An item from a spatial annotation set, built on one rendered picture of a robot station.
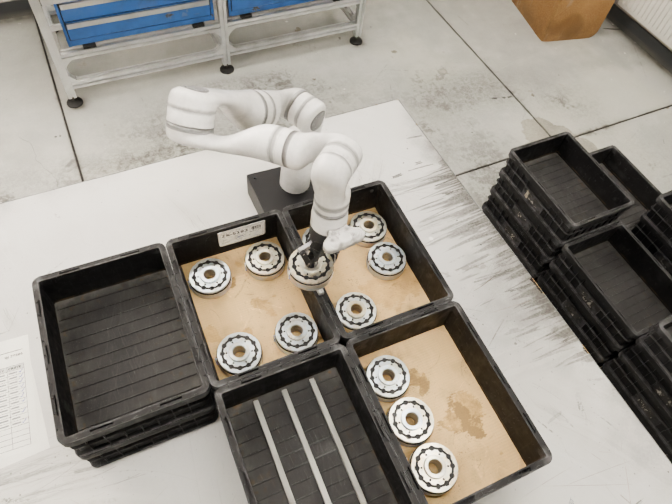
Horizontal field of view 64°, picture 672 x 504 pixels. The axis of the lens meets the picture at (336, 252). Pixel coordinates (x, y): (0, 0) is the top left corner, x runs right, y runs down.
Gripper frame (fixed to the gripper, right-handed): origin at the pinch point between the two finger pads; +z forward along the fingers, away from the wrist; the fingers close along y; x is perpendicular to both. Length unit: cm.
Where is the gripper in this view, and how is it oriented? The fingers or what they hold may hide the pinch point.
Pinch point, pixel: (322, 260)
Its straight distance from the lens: 121.3
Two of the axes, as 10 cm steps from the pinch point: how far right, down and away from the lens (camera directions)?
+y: -8.6, 3.6, -3.6
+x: 5.0, 7.4, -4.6
